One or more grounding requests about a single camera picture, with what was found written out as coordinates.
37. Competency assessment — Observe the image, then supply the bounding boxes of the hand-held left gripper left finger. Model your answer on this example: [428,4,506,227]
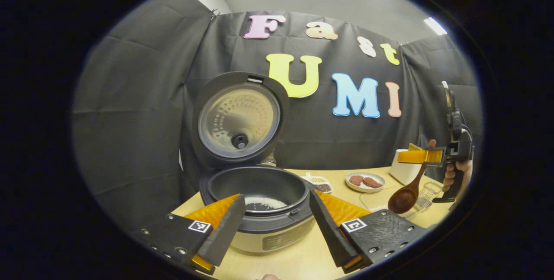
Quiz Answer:
[131,194,248,277]

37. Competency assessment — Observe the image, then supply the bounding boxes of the reddish wooden spoon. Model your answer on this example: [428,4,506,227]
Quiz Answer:
[387,139,437,215]

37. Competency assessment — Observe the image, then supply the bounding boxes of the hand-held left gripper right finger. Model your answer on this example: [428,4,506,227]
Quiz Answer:
[309,190,430,275]

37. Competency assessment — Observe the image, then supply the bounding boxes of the black backdrop cloth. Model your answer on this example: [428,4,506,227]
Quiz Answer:
[71,0,483,233]

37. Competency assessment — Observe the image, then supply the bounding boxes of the white chopstick holder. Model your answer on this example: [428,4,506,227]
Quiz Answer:
[389,149,422,186]

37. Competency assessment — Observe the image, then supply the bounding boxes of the silver black rice cooker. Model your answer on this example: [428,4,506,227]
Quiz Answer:
[190,71,319,254]

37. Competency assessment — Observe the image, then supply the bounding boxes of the small ceiling light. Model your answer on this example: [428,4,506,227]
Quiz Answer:
[423,17,448,36]

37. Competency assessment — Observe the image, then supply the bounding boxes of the cream rectangular tray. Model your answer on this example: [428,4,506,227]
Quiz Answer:
[359,185,418,219]

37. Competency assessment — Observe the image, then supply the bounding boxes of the white rice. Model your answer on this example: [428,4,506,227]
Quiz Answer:
[245,196,288,212]

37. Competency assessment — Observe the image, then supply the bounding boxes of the round white plate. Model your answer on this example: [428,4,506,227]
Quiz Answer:
[345,172,386,193]

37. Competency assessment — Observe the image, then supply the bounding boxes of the white divided bean dish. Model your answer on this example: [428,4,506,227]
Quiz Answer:
[302,172,334,194]

